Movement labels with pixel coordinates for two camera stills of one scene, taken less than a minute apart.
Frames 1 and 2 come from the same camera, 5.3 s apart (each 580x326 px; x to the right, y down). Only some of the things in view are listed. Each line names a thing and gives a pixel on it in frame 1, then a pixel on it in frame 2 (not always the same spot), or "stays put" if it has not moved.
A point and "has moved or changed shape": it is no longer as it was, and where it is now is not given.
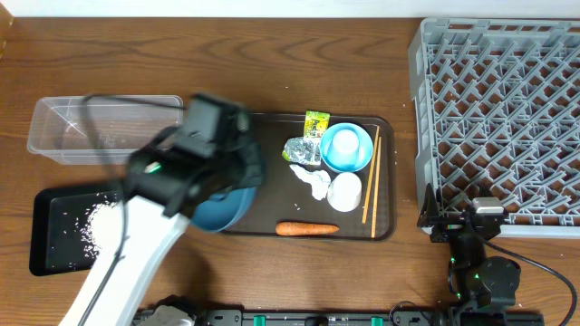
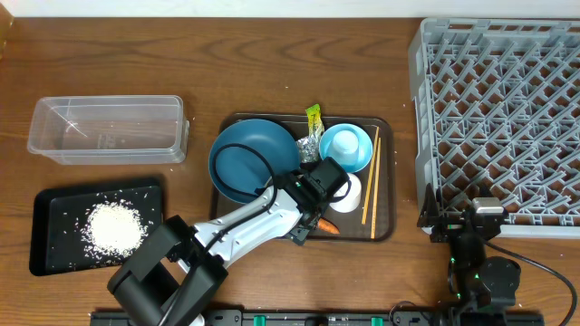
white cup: [344, 192] stays put
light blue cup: [344, 146] stays put
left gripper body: [237, 167] → [304, 230]
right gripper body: [448, 227] stays put
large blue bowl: [223, 209] has moved or changed shape
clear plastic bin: [99, 129] stays put
